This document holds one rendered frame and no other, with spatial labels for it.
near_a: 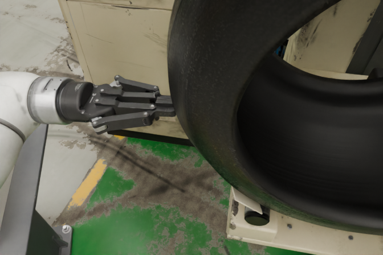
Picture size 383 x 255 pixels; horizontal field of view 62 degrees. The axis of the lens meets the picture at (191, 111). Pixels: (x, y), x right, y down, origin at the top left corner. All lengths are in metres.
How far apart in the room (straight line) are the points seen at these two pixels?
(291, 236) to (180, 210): 0.93
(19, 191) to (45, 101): 0.45
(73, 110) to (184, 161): 1.18
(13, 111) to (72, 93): 0.11
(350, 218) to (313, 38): 0.38
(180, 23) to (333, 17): 0.46
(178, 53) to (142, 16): 0.88
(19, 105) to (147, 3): 0.68
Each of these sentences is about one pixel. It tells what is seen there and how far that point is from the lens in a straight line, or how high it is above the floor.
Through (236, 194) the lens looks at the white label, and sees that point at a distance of 0.53.
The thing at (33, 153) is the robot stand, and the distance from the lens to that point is 1.07.
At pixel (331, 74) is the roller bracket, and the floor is 0.95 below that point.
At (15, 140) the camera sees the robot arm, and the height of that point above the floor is 1.01.
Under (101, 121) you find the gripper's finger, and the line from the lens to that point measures 0.55.
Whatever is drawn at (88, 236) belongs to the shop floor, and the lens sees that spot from 1.61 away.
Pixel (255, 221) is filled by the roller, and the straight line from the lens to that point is 0.61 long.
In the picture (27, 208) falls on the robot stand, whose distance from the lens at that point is 0.98.
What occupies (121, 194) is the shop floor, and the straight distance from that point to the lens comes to 1.65.
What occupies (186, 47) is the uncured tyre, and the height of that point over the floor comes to 1.26.
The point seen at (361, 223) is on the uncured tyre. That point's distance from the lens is 0.57.
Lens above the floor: 1.46
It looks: 49 degrees down
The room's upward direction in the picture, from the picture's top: straight up
